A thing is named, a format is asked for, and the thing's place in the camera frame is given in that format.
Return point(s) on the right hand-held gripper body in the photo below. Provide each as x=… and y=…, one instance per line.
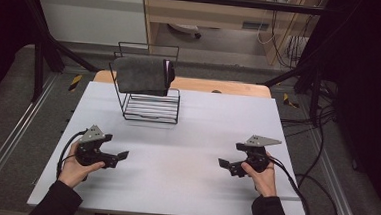
x=255, y=160

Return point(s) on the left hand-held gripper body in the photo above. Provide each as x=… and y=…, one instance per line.
x=90, y=150

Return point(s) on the dark grey towel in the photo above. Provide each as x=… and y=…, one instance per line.
x=142, y=75

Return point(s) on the person's right hand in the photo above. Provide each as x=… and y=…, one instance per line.
x=264, y=182

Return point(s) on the person's left hand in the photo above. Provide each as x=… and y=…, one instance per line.
x=74, y=172

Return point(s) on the small dark object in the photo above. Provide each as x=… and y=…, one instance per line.
x=216, y=91

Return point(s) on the yellow black floor tape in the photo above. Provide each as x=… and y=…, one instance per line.
x=289, y=101
x=75, y=83

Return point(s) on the wooden table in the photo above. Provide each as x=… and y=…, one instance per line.
x=213, y=86

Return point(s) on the white cabinet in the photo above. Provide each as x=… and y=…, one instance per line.
x=90, y=16

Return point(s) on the office chair base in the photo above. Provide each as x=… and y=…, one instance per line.
x=185, y=28

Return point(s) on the light wooden desk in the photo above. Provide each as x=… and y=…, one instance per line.
x=211, y=13

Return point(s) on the aluminium floor rail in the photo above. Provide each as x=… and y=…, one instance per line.
x=13, y=133
x=338, y=190

